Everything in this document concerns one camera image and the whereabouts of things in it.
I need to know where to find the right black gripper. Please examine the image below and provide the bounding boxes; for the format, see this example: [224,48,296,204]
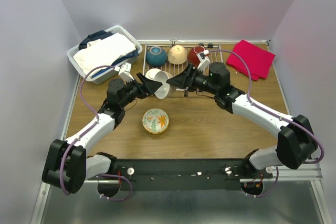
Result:
[167,62,219,95]

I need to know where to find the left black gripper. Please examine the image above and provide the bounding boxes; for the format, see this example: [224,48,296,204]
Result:
[120,72,162,108]

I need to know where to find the beige stoneware bowl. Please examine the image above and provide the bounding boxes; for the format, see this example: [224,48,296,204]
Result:
[145,68,176,100]

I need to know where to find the glossy red bowl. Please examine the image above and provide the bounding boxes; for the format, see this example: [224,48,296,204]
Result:
[187,45,205,66]

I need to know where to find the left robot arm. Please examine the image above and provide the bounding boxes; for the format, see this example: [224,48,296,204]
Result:
[41,73,162,195]

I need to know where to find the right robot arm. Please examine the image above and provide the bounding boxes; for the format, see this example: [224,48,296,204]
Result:
[167,62,318,178]

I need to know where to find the cream bowl with drawing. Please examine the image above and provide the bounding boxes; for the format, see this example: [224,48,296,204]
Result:
[167,45,187,65]

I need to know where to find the plain teal bowl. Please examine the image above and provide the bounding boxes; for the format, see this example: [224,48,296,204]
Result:
[145,46,167,67]

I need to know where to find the white plastic laundry basket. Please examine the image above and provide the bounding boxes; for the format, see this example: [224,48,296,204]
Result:
[67,25,143,84]

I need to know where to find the white folded cloth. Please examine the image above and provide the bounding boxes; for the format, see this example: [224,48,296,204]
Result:
[73,33,137,76]

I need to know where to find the dark blue folded cloth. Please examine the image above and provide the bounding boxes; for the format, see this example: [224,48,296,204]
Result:
[78,30,113,50]

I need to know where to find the red folded cloth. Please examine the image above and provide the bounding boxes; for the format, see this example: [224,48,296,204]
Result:
[233,40,276,81]

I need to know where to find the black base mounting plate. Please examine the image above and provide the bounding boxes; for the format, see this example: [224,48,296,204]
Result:
[98,158,273,195]

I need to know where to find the metal wire dish rack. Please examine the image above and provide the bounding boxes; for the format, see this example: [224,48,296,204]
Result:
[141,39,228,98]

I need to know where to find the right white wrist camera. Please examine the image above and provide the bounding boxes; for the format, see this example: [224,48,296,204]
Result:
[197,50,211,72]

